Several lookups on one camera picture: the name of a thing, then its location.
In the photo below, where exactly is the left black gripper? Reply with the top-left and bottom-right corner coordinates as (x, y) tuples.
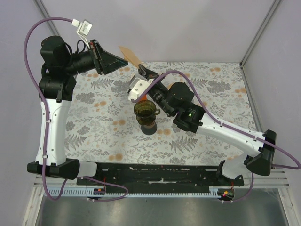
(63, 39), (128, 75)

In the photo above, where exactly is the green glass coffee dripper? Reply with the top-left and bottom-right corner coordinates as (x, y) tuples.
(134, 100), (160, 126)

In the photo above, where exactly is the red capped dark bottle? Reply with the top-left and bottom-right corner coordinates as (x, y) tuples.
(141, 122), (157, 136)

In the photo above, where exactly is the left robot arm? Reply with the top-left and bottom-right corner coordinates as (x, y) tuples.
(27, 36), (128, 185)

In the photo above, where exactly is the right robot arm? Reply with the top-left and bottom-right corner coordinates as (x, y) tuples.
(138, 65), (277, 186)

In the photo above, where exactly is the orange coffee filter box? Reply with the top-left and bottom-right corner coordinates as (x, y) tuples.
(140, 95), (147, 101)

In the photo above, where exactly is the floral tablecloth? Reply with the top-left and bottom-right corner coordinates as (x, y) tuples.
(65, 62), (256, 165)

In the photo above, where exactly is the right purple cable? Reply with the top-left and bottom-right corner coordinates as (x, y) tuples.
(130, 70), (301, 203)

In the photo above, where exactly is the purple cable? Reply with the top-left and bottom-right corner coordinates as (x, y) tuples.
(24, 16), (129, 203)
(130, 70), (301, 203)

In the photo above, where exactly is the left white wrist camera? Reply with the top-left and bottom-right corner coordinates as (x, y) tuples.
(71, 19), (93, 48)

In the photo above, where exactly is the aluminium frame rail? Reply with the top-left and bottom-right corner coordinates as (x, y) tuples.
(33, 0), (60, 36)

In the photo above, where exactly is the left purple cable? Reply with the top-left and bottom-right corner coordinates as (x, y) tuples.
(24, 16), (129, 203)

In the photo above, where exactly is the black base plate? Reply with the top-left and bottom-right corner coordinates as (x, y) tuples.
(77, 162), (244, 194)

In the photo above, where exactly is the white cable duct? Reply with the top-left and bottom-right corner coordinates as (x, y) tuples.
(44, 186), (224, 198)

